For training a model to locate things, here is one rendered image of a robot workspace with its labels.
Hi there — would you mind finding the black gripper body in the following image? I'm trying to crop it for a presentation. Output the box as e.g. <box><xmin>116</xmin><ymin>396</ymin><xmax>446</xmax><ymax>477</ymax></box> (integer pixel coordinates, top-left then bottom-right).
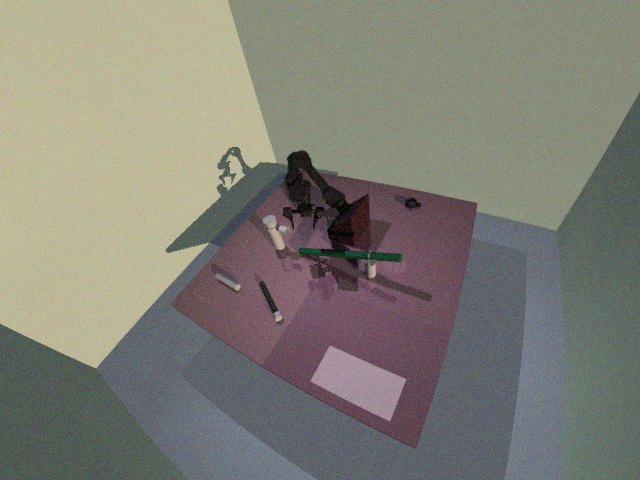
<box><xmin>283</xmin><ymin>197</ymin><xmax>325</xmax><ymax>217</ymax></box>

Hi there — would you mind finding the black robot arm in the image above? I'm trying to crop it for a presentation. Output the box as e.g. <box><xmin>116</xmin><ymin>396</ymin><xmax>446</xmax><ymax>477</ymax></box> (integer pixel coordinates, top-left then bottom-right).
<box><xmin>285</xmin><ymin>150</ymin><xmax>353</xmax><ymax>217</ymax></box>

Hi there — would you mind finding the green cylindrical rail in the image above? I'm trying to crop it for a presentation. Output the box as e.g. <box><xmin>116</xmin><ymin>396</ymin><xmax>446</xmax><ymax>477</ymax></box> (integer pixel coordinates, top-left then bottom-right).
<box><xmin>299</xmin><ymin>248</ymin><xmax>403</xmax><ymax>263</ymax></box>

